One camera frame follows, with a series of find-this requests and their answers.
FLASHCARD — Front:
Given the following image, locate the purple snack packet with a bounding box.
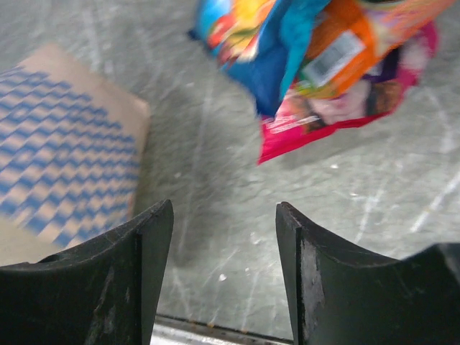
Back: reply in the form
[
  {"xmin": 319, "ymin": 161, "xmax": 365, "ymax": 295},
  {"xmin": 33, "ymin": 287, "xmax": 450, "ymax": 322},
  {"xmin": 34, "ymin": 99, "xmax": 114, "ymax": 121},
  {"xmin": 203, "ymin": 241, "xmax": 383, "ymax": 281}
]
[{"xmin": 363, "ymin": 47, "xmax": 400, "ymax": 83}]

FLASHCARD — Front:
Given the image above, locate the red chips bag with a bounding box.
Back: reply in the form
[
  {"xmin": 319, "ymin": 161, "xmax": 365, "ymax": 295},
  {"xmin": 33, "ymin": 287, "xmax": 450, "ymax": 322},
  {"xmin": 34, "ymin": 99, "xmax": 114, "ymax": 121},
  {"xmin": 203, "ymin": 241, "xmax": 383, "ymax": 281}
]
[{"xmin": 258, "ymin": 22, "xmax": 439, "ymax": 163}]

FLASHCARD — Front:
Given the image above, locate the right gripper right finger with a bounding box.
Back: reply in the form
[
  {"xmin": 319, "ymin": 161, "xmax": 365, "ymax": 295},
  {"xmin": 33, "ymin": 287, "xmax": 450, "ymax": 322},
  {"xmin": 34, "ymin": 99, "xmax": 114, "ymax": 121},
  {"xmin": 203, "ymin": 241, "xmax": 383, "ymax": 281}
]
[{"xmin": 275, "ymin": 202, "xmax": 459, "ymax": 344}]

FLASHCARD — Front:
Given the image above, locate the aluminium frame rail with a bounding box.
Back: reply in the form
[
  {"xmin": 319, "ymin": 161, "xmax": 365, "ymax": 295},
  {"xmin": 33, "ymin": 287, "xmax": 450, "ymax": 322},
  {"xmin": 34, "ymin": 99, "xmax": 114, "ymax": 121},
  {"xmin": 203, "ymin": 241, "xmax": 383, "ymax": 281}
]
[{"xmin": 150, "ymin": 314, "xmax": 293, "ymax": 345}]

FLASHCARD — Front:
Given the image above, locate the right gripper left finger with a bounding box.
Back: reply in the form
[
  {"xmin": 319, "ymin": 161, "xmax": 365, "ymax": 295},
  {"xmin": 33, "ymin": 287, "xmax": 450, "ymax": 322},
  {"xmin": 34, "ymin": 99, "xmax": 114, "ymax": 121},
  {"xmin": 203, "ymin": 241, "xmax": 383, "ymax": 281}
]
[{"xmin": 1, "ymin": 200, "xmax": 174, "ymax": 344}]

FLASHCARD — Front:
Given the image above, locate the blue snack bag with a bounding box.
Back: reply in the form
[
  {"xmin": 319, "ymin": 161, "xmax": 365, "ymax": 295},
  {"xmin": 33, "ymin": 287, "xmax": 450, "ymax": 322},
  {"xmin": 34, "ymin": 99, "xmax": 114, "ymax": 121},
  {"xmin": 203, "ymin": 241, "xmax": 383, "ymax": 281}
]
[{"xmin": 189, "ymin": 1, "xmax": 328, "ymax": 117}]

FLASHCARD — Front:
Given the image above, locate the orange snack packet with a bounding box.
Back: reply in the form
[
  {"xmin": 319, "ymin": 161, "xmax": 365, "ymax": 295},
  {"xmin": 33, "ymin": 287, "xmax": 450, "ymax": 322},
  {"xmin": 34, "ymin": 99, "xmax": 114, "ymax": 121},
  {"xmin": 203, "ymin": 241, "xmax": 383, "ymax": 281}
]
[{"xmin": 293, "ymin": 0, "xmax": 453, "ymax": 98}]

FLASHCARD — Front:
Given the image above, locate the blue checkered paper bag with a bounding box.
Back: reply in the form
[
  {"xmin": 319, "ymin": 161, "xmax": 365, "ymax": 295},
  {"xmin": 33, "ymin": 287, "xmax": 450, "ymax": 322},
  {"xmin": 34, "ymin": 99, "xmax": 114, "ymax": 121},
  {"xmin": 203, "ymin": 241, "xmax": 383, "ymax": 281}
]
[{"xmin": 1, "ymin": 44, "xmax": 151, "ymax": 265}]

